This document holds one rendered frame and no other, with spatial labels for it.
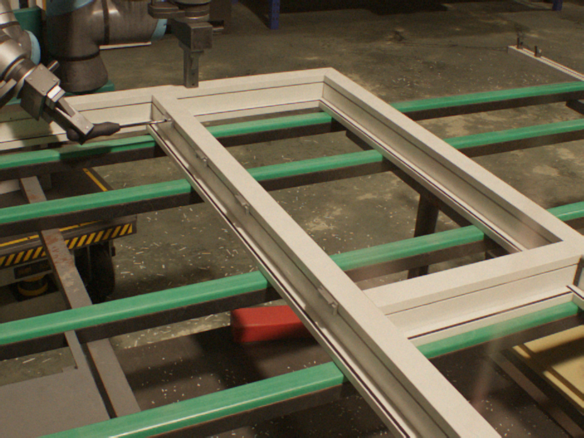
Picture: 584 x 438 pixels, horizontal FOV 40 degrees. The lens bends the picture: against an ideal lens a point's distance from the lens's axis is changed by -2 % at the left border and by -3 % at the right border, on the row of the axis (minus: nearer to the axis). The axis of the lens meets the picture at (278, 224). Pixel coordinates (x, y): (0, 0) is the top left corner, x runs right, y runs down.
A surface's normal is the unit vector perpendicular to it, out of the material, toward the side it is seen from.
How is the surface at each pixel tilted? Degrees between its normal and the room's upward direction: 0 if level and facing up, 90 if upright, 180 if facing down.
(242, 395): 0
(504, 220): 90
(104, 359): 0
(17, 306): 90
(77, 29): 90
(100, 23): 80
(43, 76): 47
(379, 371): 90
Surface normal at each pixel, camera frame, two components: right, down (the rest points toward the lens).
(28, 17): 0.55, 0.44
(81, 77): 0.45, 0.14
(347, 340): -0.90, 0.17
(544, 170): 0.05, -0.87
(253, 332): 0.20, 0.49
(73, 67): 0.14, 0.17
